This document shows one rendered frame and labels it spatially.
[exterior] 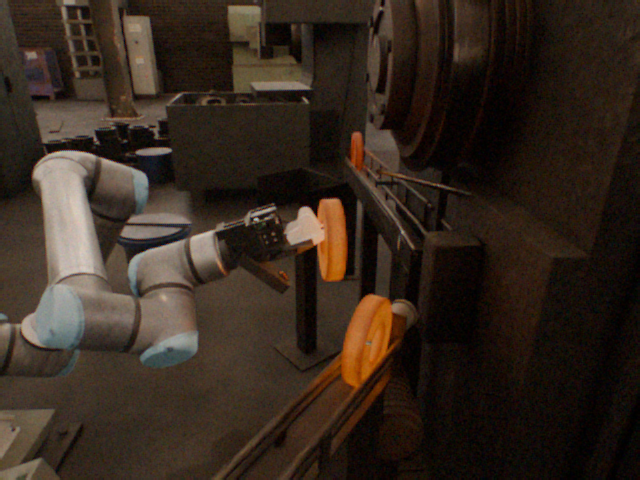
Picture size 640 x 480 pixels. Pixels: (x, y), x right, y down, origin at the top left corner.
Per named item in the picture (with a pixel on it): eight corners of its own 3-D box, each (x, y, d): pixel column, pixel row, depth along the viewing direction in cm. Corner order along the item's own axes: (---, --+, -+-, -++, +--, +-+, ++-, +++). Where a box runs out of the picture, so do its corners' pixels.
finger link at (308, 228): (331, 208, 79) (280, 224, 79) (340, 238, 81) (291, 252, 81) (329, 202, 81) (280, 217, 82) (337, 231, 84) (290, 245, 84)
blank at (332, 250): (333, 190, 90) (316, 190, 89) (348, 209, 75) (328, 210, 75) (332, 263, 95) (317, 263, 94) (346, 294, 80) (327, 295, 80)
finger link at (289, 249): (312, 241, 79) (265, 256, 80) (315, 249, 80) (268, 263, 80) (310, 231, 84) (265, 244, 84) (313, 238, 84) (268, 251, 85)
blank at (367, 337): (378, 387, 81) (360, 381, 83) (398, 303, 83) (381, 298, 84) (351, 394, 67) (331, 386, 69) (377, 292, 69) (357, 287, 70)
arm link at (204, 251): (207, 291, 82) (213, 266, 90) (232, 284, 82) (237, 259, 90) (186, 249, 78) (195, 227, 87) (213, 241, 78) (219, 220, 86)
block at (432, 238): (458, 323, 106) (473, 228, 96) (471, 344, 99) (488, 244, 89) (413, 325, 105) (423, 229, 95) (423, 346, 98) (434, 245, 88)
